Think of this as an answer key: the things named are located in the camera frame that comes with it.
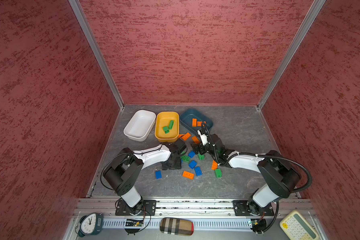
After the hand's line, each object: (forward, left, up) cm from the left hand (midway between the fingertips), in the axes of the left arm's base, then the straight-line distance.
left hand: (173, 170), depth 87 cm
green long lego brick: (+33, +4, +2) cm, 33 cm away
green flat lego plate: (+7, -7, 0) cm, 10 cm away
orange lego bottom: (-2, -8, 0) cm, 8 cm away
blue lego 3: (-2, +9, -1) cm, 9 cm away
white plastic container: (+32, +27, 0) cm, 42 cm away
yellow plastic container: (+38, +10, +2) cm, 39 cm away
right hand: (+14, -14, +7) cm, 21 cm away
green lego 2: (-2, -27, 0) cm, 27 cm away
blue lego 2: (-1, -15, +2) cm, 15 cm away
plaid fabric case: (-27, -3, +4) cm, 28 cm away
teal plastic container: (+37, -8, +1) cm, 38 cm away
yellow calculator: (-27, -61, +3) cm, 66 cm away
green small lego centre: (+7, -17, +3) cm, 18 cm away
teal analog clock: (-27, +36, +5) cm, 45 cm away
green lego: (+28, +7, +2) cm, 28 cm away
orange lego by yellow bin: (+23, -8, +2) cm, 24 cm away
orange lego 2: (+20, -14, +2) cm, 25 cm away
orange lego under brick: (+25, -3, 0) cm, 25 cm away
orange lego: (+34, -17, +3) cm, 38 cm away
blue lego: (+3, -12, +2) cm, 12 cm away
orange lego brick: (+34, -13, +3) cm, 37 cm away
